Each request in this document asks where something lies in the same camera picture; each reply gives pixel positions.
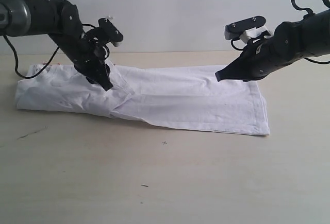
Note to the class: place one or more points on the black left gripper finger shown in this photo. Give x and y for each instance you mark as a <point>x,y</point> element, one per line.
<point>100,75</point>

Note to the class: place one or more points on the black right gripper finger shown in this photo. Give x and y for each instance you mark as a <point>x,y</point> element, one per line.
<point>239,69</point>

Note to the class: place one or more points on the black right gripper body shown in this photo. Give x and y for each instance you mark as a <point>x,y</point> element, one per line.
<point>267,55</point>

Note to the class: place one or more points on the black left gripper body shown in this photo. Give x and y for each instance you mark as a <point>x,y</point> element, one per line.
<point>91,51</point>

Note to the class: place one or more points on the white t-shirt red lettering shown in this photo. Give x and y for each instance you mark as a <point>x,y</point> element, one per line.
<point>188,98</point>

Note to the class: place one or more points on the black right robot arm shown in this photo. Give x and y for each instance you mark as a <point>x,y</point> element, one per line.
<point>312,35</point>

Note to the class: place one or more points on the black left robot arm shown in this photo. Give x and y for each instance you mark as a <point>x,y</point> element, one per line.
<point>59,19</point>

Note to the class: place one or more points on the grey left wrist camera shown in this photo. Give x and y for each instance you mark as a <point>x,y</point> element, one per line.
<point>109,33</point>

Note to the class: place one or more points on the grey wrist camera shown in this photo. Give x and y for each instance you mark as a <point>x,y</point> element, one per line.
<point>109,33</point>
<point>247,29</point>

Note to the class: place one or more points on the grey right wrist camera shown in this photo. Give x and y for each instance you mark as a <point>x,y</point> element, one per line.
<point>247,29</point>

